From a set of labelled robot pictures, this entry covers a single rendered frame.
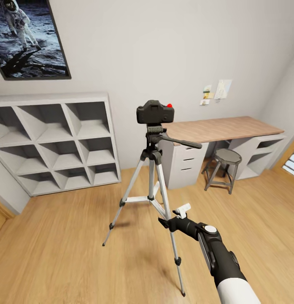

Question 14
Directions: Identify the digital camera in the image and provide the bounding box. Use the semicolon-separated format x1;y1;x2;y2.
137;100;175;124

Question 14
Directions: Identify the camera tripod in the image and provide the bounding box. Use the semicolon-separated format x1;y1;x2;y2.
102;123;202;297

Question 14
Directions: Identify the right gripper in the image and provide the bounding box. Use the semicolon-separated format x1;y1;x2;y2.
158;210;192;234

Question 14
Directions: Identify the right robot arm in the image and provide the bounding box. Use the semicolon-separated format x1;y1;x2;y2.
158;203;261;304

